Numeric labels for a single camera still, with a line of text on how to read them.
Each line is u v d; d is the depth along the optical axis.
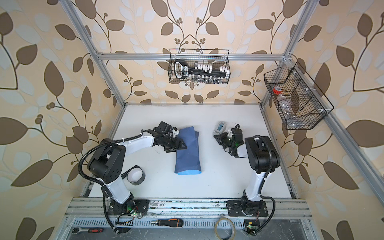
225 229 0.69
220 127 1.02
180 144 0.84
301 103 0.73
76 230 0.68
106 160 0.51
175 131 0.89
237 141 0.79
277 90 0.89
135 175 0.86
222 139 0.89
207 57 0.91
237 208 0.72
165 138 0.80
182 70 0.85
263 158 0.50
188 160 0.84
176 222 0.68
